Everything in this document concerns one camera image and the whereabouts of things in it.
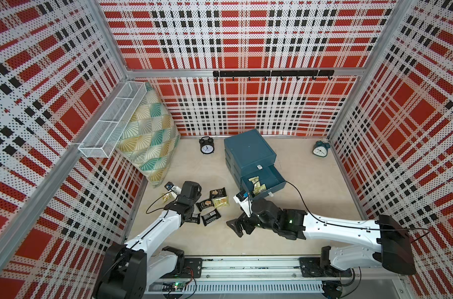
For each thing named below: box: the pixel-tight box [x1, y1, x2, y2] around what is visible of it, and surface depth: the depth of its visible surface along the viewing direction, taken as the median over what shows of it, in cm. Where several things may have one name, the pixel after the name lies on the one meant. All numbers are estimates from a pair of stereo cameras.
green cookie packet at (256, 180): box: [248, 175, 261, 187], surface depth 90 cm
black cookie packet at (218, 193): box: [209, 186, 227, 199], surface depth 95 cm
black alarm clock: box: [199, 135, 215, 155], surface depth 110 cm
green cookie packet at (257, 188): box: [252, 180, 267, 196], surface depth 88 cm
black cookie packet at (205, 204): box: [195, 199, 215, 212], surface depth 92 cm
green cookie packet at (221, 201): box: [211, 195, 230, 209], surface depth 92 cm
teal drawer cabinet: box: [224, 128, 287, 200], surface depth 89 cm
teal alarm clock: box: [312, 139, 331, 158], surface depth 110 cm
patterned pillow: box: [115, 82, 182, 188], surface depth 90 cm
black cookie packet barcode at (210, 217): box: [200, 208, 221, 227], surface depth 88 cm
